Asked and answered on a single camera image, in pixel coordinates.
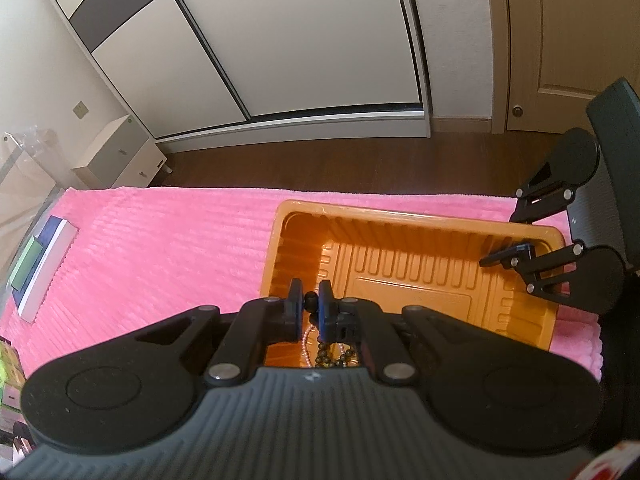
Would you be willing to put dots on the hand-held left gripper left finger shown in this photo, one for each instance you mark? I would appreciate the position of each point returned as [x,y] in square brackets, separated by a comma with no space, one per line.
[299,307]

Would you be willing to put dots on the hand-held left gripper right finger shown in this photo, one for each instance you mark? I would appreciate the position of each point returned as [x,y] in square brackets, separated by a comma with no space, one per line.
[323,310]

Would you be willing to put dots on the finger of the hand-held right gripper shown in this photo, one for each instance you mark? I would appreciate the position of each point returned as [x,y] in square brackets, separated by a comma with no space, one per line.
[515,256]
[540,205]

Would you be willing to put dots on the orange plastic tray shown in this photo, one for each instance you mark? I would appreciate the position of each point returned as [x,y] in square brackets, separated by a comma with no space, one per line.
[425,270]

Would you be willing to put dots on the round door stopper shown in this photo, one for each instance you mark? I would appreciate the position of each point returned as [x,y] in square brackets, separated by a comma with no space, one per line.
[517,110]

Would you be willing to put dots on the pink plush blanket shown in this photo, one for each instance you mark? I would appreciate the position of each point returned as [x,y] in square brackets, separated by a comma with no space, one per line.
[150,260]

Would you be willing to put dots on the beige wooden door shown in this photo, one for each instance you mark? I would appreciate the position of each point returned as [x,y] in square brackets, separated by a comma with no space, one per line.
[575,35]

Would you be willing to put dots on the small white cabinet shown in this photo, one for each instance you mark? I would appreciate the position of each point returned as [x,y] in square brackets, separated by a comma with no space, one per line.
[115,155]

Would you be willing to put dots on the blue book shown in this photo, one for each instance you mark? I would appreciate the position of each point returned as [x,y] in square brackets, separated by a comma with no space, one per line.
[50,229]

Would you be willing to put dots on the white sliding door wardrobe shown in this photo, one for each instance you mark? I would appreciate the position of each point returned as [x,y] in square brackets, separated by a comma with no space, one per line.
[300,35]

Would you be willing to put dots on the green book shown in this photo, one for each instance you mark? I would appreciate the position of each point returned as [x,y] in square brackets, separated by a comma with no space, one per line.
[27,262]

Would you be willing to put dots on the clear plastic sheet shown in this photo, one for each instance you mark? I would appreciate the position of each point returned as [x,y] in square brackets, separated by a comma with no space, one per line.
[25,185]

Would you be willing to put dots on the wall socket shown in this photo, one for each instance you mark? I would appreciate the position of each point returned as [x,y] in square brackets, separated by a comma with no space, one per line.
[80,109]

